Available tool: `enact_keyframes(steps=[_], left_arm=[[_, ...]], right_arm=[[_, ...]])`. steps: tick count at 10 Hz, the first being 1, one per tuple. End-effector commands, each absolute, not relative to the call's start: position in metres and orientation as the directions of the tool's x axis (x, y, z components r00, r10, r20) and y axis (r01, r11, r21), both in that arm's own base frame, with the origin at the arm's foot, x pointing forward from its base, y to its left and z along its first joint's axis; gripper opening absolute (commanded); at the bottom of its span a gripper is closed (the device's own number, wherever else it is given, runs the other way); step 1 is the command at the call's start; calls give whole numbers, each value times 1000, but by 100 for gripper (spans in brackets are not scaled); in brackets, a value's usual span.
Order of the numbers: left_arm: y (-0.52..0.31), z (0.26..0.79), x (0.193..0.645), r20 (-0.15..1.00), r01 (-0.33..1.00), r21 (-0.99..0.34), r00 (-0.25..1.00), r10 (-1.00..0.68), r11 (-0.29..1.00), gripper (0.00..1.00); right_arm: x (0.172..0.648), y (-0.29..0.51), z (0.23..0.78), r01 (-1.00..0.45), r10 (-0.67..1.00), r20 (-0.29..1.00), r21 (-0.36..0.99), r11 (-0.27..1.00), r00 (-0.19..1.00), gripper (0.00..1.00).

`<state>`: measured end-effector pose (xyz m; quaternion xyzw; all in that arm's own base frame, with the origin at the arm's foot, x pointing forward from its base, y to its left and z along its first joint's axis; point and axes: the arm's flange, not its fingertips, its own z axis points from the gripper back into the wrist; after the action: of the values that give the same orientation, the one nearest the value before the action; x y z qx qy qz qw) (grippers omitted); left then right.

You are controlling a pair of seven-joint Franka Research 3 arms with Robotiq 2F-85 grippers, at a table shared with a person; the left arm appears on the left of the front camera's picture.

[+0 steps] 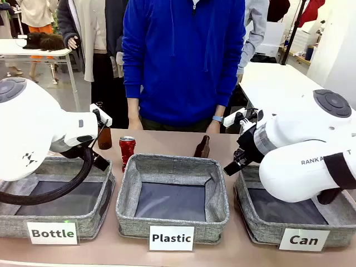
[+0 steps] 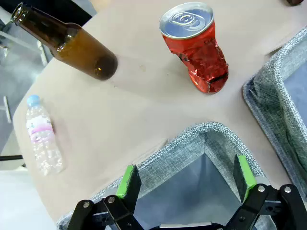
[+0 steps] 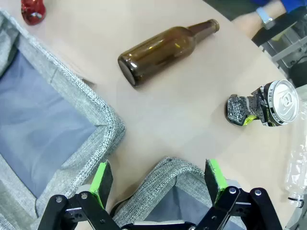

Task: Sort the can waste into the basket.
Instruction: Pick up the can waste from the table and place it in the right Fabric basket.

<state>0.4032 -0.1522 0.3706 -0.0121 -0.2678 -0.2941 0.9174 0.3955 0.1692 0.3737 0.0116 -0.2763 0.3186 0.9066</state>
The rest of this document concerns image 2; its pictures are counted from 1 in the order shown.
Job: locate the crushed red soda can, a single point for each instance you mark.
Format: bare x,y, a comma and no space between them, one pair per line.
201,55

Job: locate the grey fabric basket labelled Plastic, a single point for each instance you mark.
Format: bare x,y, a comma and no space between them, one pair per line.
275,100

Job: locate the brown glass beer bottle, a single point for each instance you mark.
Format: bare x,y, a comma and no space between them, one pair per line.
79,50
294,2

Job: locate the grey fabric basket labelled Bottle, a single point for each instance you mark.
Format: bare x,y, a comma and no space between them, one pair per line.
172,163

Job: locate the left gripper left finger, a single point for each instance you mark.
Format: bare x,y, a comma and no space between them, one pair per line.
127,187

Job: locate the small clear water bottle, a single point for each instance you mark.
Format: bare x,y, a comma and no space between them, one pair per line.
42,134

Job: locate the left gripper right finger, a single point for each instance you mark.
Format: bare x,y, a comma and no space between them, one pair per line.
244,177

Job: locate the white table with metal legs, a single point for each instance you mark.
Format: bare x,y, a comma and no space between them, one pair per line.
28,45

